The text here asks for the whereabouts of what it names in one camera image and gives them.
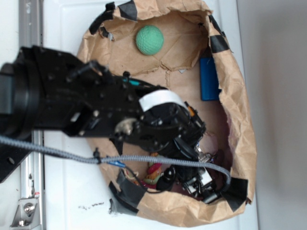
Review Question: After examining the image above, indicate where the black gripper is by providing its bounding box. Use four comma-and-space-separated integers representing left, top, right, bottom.
109, 91, 206, 191

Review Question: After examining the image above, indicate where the silver keys bunch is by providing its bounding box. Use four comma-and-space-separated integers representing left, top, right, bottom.
195, 143, 224, 166

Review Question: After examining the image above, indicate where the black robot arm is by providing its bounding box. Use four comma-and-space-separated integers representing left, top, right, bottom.
0, 46, 205, 161

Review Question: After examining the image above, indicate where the blue rectangular block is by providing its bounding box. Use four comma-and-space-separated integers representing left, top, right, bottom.
200, 57, 221, 101

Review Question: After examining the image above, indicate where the brown paper bag bin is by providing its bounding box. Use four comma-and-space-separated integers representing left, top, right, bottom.
77, 0, 257, 227

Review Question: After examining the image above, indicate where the green textured ball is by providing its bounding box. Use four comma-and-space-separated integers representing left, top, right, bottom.
136, 25, 164, 56

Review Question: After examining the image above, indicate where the multicoloured twisted rope toy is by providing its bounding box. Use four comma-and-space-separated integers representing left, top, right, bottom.
120, 156, 163, 193

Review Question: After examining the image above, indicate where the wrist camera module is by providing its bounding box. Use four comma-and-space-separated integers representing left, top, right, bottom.
181, 167, 221, 204

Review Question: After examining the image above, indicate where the white ribbon cable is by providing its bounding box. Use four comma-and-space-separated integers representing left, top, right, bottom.
138, 90, 190, 115

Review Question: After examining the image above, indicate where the grey braided cable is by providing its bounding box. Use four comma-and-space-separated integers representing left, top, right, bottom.
0, 135, 232, 192

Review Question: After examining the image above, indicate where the metal corner bracket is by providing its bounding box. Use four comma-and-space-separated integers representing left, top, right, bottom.
10, 198, 40, 230

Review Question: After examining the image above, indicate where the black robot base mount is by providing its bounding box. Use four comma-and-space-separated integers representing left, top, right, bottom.
0, 144, 30, 183

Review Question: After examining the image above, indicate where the aluminium frame rail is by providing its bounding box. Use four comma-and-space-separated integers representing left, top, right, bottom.
18, 0, 46, 230

